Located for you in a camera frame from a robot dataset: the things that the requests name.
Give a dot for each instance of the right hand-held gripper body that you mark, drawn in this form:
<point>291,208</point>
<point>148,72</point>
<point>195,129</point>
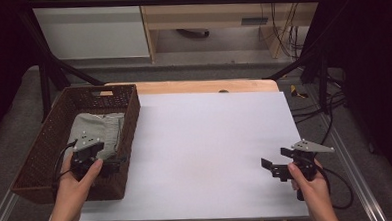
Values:
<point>303,159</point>

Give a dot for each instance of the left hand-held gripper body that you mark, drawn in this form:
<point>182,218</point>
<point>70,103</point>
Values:
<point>86,155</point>

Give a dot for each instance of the grey pants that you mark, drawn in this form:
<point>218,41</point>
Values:
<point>94,128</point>

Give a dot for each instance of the brown wicker basket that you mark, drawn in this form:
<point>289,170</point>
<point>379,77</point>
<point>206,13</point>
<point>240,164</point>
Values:
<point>39,154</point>

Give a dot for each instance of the person's right hand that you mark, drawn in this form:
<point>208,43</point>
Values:
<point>312,188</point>

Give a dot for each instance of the person's left hand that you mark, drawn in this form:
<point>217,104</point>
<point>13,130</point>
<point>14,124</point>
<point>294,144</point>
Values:
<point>74,192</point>

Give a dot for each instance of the white table sheet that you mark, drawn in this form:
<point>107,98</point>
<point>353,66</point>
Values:
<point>212,140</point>

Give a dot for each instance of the yellow and black tape piece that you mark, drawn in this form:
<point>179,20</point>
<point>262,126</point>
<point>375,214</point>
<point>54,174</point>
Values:
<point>296,92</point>

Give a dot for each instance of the black tripod stand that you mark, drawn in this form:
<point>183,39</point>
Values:
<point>315,65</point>
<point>48,70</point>

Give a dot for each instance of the wooden table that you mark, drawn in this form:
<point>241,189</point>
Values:
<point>199,87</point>

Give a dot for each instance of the white cabinet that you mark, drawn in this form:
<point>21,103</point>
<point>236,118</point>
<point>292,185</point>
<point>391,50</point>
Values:
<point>90,31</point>

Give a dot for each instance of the black curtain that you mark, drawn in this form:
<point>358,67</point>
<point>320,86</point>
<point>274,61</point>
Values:
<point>1,59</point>
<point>372,66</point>

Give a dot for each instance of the grey label on desk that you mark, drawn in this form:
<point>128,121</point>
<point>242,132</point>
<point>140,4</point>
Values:
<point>254,21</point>

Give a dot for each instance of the dark object under desk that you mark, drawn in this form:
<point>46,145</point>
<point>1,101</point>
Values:
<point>194,33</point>

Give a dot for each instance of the light wooden desk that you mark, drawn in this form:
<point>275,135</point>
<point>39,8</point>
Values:
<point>206,15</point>

